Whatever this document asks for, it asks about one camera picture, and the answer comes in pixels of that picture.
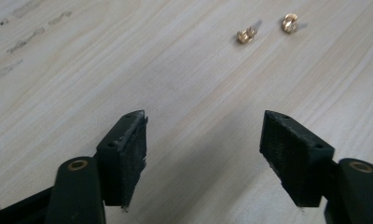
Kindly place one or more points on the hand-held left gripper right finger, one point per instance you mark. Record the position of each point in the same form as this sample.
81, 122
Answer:
299, 158

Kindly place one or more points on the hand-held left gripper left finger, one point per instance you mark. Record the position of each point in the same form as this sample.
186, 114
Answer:
122, 168

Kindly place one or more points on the gold earring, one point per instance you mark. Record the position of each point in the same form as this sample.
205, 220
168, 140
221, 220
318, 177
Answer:
289, 23
246, 35

